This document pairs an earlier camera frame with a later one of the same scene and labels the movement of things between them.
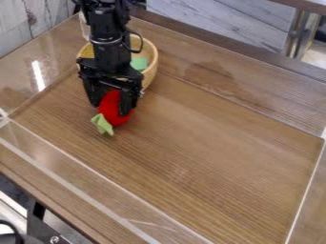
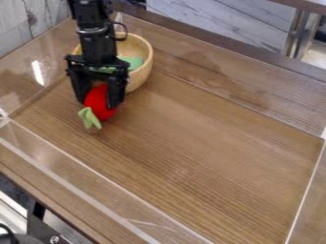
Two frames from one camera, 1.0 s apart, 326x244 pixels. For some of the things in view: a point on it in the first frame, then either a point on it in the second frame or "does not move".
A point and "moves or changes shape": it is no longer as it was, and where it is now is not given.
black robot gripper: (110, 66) → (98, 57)
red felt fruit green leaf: (110, 117) moves or changes shape
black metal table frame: (38, 227) does not move
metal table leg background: (303, 33) does not move
